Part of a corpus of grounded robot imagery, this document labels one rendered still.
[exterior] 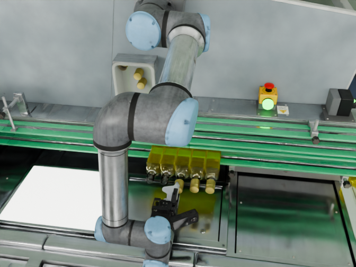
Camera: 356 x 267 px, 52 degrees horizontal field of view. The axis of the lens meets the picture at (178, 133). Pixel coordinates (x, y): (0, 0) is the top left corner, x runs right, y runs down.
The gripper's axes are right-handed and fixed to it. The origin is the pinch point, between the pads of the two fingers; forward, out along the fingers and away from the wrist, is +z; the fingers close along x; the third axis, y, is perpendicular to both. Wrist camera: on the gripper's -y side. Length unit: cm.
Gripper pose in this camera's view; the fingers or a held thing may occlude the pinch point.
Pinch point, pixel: (178, 188)
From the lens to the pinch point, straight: 138.3
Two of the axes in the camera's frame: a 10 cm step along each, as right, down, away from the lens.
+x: 0.2, 8.0, 6.0
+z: 1.5, -6.0, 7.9
